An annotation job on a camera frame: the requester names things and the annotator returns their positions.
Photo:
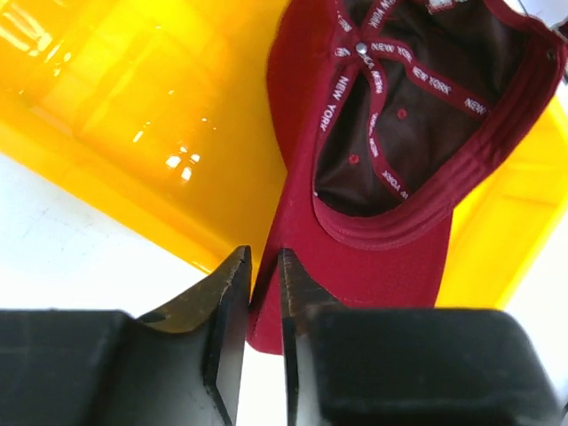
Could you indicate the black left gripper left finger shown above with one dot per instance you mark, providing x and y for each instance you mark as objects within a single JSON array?
[{"x": 179, "y": 364}]

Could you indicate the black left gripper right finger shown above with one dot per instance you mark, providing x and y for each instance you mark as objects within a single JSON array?
[{"x": 405, "y": 366}]

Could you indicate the red baseball cap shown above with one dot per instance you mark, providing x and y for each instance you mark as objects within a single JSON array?
[{"x": 387, "y": 115}]

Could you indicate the yellow plastic bin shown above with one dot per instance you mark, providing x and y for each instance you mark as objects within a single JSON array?
[{"x": 138, "y": 152}]

